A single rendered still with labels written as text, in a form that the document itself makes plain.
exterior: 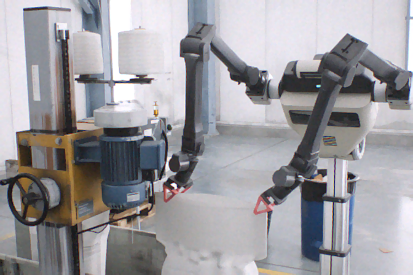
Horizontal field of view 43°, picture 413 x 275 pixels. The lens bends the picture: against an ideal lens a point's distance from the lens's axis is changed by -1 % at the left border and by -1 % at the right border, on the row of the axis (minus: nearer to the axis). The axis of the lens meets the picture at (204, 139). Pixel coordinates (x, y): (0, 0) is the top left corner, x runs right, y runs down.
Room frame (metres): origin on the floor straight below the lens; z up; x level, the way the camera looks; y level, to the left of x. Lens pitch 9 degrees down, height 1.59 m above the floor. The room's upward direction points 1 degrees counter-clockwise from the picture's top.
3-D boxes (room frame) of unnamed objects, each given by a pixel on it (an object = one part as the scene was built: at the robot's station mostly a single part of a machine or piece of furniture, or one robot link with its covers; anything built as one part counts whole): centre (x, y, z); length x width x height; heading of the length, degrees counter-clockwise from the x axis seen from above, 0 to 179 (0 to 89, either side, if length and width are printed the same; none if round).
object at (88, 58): (2.04, 0.45, 1.61); 0.15 x 0.14 x 0.17; 62
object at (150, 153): (1.78, 0.18, 1.25); 0.10 x 0.08 x 0.12; 177
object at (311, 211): (4.09, -0.98, 0.32); 0.51 x 0.48 x 0.65; 152
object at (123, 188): (1.79, 0.28, 1.21); 0.15 x 0.15 x 0.25
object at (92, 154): (1.79, 0.37, 1.27); 0.12 x 0.09 x 0.09; 152
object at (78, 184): (1.92, 0.48, 1.18); 0.34 x 0.25 x 0.31; 152
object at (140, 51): (1.92, 0.22, 1.61); 0.17 x 0.17 x 0.17
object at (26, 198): (1.68, 0.58, 1.13); 0.18 x 0.11 x 0.18; 62
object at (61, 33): (1.80, 0.46, 1.68); 0.05 x 0.03 x 0.06; 152
